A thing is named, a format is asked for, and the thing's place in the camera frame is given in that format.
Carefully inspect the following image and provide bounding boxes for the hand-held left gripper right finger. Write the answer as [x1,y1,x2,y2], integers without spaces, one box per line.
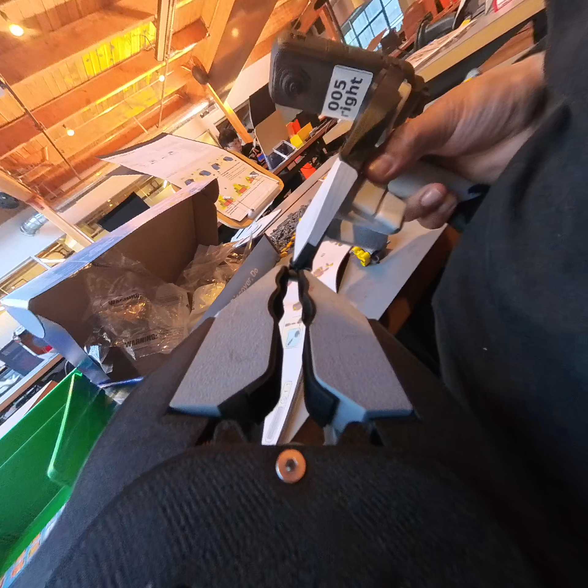
[297,269,415,425]

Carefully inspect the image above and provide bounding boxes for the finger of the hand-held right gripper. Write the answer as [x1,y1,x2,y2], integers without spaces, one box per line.
[292,157,360,270]

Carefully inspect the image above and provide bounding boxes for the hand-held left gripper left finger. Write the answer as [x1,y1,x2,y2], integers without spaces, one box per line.
[169,266,290,417]

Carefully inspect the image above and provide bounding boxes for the person's right hand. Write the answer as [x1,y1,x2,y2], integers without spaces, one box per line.
[365,55,548,230]

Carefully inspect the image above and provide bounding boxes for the pile of loose building bricks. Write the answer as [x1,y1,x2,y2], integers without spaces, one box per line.
[269,204,314,255]

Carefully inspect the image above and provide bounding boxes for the white building instruction booklet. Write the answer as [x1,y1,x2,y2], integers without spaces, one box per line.
[261,239,352,446]

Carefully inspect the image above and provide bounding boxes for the grey yellow brick subassembly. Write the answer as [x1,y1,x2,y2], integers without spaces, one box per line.
[351,246,383,268]

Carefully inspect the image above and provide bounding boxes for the clear plastic bag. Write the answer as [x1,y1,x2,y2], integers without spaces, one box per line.
[85,241,242,364]

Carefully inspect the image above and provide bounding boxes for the instruction sheet display stand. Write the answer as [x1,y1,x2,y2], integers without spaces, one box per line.
[98,132,285,230]

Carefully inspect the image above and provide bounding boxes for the dark grey cardboard box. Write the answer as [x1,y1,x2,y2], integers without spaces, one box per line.
[0,178,285,389]

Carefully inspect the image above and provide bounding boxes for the white paper sheet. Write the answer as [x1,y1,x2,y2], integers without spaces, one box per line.
[406,21,476,66]

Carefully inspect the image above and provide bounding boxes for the person's dark top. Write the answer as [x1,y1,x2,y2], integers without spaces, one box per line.
[432,0,588,588]

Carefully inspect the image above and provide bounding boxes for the green plastic bin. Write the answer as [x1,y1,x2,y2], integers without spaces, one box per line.
[0,370,118,566]

